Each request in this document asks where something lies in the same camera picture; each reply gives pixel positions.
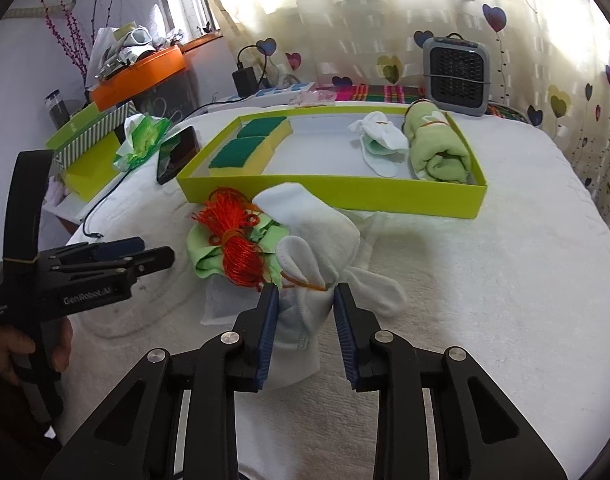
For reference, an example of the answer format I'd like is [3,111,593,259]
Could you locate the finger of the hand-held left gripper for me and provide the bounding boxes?
[64,237,146,264]
[50,245,176,287]

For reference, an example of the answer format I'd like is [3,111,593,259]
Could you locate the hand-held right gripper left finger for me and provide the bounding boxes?
[50,283,281,480]

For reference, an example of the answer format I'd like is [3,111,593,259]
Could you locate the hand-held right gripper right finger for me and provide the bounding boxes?
[333,282,568,480]

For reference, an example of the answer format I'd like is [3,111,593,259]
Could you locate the light green cloth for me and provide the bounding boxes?
[186,214,292,282]

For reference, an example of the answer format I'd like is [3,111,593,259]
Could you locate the red string bundle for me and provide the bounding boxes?
[192,187,282,292]

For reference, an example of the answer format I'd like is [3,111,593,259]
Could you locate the white sock bundle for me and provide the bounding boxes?
[347,112,411,179]
[254,182,409,362]

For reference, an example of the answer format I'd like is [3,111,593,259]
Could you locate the yellow green scrub sponge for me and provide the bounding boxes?
[208,135,279,177]
[236,115,292,147]

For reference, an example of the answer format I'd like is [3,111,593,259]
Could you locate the lime green cardboard box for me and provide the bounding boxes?
[176,100,488,220]

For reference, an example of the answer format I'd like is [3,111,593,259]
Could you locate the green towel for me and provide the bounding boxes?
[403,99,474,184]

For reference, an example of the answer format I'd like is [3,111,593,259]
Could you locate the person's left hand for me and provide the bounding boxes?
[0,317,74,387]

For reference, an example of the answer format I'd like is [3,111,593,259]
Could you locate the black smartphone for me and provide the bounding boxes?
[156,125,200,185]

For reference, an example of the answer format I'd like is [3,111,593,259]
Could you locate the green tissue packet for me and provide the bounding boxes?
[112,113,172,169]

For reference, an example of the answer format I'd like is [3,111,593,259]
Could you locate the green striped gift box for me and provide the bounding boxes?
[45,101,136,167]

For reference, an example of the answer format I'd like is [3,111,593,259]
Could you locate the dark glass jar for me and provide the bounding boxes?
[45,89,68,129]

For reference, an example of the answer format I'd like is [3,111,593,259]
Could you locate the dark glass panel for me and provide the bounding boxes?
[134,67,202,117]

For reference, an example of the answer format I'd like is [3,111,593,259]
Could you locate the orange tray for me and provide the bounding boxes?
[89,44,187,111]

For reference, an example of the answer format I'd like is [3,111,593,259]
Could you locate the pile of packets and papers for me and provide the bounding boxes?
[87,21,186,83]

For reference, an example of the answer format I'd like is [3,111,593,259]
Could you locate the black power adapter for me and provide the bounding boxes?
[233,44,278,98]

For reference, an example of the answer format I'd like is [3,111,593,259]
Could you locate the blue white plastic strip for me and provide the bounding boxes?
[227,82,319,106]

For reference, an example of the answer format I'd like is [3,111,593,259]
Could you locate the pink blossom branches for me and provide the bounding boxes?
[39,0,126,87]

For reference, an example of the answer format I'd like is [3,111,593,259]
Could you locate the clear pink packet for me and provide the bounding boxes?
[290,88,339,107]

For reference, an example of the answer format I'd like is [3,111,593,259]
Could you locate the colourful striped cloth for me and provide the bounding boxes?
[317,84,529,124]

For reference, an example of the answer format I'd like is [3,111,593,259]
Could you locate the window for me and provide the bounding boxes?
[156,0,221,53]

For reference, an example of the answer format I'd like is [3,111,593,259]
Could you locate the grey fan heater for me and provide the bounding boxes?
[422,33,491,117]

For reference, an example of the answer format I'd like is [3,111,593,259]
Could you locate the heart print curtain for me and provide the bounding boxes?
[192,0,610,227]

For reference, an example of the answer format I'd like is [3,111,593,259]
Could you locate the black charging cable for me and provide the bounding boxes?
[80,166,136,240]

